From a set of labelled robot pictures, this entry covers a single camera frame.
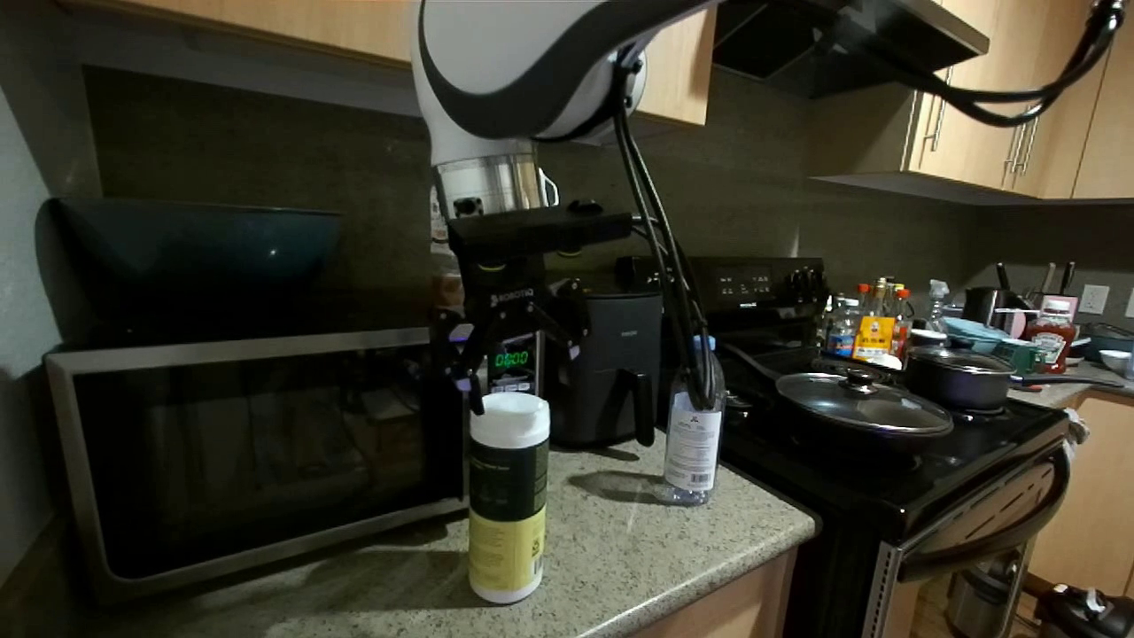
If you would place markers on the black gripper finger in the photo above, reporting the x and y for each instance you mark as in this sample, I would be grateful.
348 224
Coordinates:
546 354
459 359

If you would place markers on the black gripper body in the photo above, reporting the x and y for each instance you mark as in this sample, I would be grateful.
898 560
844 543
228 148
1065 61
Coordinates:
512 295

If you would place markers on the green bottle with white lid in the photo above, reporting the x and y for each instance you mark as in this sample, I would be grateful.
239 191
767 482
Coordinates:
509 506

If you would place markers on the clear water bottle blue cap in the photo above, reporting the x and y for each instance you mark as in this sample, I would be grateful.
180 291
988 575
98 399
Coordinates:
694 447

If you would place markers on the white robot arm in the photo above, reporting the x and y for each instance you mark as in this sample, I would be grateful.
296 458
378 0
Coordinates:
520 59

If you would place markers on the small bottle with blue cap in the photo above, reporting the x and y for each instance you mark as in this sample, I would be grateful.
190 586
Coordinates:
840 336

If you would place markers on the orange juice bottle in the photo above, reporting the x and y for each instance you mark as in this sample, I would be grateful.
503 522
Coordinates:
878 329

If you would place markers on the black air fryer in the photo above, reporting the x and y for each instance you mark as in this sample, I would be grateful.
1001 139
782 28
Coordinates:
613 365

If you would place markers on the stainless steel microwave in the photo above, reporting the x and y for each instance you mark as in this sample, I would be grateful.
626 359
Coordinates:
236 460

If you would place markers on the dark teal bowl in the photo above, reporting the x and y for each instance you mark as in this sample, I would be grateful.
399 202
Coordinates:
199 251

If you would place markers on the wooden base cabinet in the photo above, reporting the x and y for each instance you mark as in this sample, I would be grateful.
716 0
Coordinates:
731 606

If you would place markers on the frying pan with glass lid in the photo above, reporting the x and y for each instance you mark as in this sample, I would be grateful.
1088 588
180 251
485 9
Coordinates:
861 407

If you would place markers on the black electric stove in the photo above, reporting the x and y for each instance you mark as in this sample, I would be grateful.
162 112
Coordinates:
924 498

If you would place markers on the small dark saucepan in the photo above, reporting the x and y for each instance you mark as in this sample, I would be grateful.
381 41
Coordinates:
972 379

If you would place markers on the teal plastic container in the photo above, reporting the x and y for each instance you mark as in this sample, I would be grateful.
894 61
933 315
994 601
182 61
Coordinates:
988 336

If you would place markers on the red white container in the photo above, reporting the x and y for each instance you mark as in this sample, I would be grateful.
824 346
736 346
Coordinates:
1050 341

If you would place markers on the wooden side counter cabinet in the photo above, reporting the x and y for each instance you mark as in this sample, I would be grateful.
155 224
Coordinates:
1092 506

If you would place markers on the dark appliance on floor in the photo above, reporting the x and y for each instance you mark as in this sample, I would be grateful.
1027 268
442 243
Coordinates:
1087 613

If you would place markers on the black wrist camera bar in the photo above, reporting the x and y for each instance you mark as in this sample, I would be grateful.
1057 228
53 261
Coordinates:
532 228

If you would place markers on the wooden corner wall cabinet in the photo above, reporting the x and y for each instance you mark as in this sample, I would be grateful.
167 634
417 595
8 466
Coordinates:
1040 141

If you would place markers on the white wall outlet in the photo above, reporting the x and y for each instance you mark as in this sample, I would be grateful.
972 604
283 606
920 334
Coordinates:
1098 300

